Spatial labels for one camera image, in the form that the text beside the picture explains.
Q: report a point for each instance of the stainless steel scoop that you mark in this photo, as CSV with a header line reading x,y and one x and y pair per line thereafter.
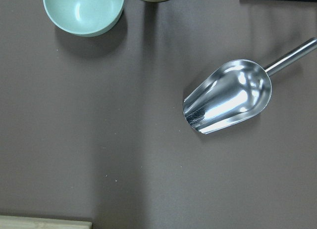
x,y
236,91

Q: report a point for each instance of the mint green bowl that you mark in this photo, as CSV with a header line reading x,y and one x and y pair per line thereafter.
x,y
84,18

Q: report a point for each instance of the wooden cutting board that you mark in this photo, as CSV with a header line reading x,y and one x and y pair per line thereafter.
x,y
14,222

